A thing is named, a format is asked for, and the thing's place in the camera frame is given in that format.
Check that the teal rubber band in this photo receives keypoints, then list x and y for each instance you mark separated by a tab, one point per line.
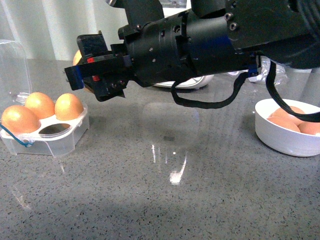
25	143

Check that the white Joyoung blender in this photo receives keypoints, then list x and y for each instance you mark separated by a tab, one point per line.
191	84

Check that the brown egg back right box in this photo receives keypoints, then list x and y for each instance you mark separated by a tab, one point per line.
68	107

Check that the brown egg back left box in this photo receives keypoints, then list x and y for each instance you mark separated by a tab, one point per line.
40	104

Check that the white bowl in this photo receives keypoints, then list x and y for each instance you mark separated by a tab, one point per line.
281	139

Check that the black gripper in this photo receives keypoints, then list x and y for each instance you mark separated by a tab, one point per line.
157	52

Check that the brown egg front left box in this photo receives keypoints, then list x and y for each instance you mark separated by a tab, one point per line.
19	120

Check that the brown egg box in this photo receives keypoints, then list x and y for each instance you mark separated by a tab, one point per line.
19	120
40	104
68	107

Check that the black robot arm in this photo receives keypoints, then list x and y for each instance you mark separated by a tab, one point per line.
214	36

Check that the clear plastic egg box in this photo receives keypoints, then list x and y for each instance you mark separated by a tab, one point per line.
55	137

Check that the brown egg front in bowl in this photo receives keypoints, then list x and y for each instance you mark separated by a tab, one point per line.
310	128

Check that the grey curtain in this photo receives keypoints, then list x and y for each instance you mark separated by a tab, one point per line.
38	24

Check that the clear plastic bag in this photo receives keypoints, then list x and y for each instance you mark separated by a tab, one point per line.
280	78

